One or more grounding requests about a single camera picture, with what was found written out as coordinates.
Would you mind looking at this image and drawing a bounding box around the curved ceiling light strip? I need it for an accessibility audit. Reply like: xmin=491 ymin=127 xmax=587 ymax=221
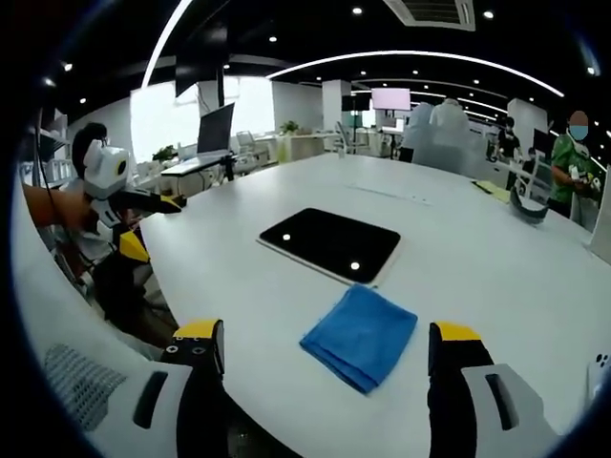
xmin=139 ymin=0 xmax=193 ymax=90
xmin=265 ymin=50 xmax=567 ymax=99

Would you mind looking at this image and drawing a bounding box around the grey curved headband device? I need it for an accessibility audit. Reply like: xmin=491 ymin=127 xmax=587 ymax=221
xmin=508 ymin=185 xmax=551 ymax=226

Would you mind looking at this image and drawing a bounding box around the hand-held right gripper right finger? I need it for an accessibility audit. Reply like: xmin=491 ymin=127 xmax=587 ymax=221
xmin=427 ymin=320 xmax=567 ymax=458

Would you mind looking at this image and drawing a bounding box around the white office desk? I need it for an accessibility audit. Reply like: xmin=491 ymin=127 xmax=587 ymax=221
xmin=160 ymin=151 xmax=240 ymax=195

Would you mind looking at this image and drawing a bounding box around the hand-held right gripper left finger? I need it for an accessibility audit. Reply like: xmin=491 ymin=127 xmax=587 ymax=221
xmin=88 ymin=318 xmax=230 ymax=458

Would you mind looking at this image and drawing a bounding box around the pink wall screen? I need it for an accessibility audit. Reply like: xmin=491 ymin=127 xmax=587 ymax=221
xmin=370 ymin=87 xmax=412 ymax=112

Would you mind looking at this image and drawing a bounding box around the blue cleaning cloth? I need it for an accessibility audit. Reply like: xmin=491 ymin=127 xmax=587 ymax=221
xmin=299 ymin=282 xmax=419 ymax=396

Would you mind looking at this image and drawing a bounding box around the white mesh office chair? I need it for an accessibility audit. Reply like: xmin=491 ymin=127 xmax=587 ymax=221
xmin=11 ymin=176 xmax=192 ymax=452

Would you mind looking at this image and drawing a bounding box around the white smartphone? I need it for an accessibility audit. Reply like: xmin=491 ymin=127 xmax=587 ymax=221
xmin=586 ymin=351 xmax=611 ymax=400

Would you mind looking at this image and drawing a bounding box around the black tablet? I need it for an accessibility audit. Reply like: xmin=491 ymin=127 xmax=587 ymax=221
xmin=256 ymin=206 xmax=403 ymax=288

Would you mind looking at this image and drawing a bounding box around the black tripod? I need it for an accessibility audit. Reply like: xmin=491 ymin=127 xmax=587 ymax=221
xmin=220 ymin=151 xmax=239 ymax=183

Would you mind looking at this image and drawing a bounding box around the black computer monitor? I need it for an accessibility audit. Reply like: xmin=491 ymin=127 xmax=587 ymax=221
xmin=196 ymin=101 xmax=237 ymax=161

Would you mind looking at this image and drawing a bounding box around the yellow notepad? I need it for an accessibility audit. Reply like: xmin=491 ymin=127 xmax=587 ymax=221
xmin=471 ymin=179 xmax=513 ymax=205

